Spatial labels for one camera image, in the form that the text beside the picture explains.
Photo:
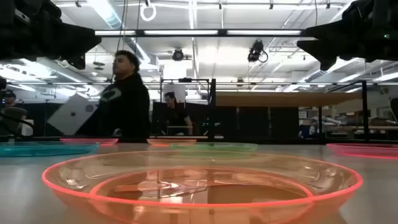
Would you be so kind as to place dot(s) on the person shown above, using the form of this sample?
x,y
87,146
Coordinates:
x,y
175,118
130,105
9,99

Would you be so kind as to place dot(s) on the teal translucent plastic plate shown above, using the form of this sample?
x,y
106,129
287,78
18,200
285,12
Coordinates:
x,y
46,149

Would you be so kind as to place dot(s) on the wooden shelf with black legs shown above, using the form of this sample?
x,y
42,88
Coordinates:
x,y
280,99

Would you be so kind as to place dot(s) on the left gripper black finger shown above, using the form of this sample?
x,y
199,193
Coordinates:
x,y
77,62
81,40

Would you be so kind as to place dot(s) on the black aluminium rig frame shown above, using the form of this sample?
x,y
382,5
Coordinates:
x,y
222,32

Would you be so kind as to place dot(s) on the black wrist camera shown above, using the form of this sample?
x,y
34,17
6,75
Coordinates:
x,y
373,6
43,9

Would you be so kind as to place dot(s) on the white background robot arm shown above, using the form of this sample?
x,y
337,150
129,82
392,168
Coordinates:
x,y
329,120

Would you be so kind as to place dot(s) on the pink translucent plastic plate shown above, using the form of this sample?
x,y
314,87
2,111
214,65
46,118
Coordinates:
x,y
90,141
363,151

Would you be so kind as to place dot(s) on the black metal stand frame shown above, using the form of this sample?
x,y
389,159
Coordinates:
x,y
185,80

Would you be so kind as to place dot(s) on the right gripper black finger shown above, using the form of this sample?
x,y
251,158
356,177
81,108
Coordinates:
x,y
323,40
328,63

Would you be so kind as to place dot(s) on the white board sign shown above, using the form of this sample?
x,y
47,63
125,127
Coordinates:
x,y
178,90

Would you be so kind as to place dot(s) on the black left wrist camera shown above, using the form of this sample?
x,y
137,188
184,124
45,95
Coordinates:
x,y
43,9

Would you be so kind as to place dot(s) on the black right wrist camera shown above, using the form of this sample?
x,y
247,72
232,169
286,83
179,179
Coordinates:
x,y
373,6

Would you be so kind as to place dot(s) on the green translucent plastic plate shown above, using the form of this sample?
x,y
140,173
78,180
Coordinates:
x,y
214,147

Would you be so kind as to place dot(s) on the orange translucent plastic plate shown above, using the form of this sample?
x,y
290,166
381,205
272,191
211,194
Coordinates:
x,y
161,142
280,174

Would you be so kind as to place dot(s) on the silver laptop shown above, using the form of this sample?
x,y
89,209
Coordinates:
x,y
73,113

